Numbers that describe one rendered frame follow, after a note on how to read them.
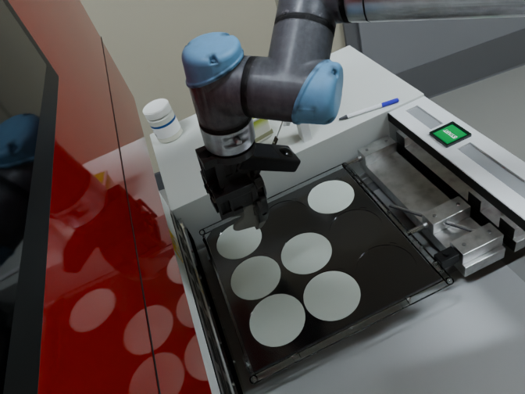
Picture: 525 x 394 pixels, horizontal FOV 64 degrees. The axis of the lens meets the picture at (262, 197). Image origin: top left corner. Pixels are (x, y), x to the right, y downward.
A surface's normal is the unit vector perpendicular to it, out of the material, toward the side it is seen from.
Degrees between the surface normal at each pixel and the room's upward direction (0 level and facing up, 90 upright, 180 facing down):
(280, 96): 68
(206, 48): 10
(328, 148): 90
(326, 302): 0
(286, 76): 39
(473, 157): 0
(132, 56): 90
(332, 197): 0
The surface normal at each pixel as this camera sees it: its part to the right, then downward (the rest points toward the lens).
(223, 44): -0.12, -0.67
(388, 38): 0.19, 0.64
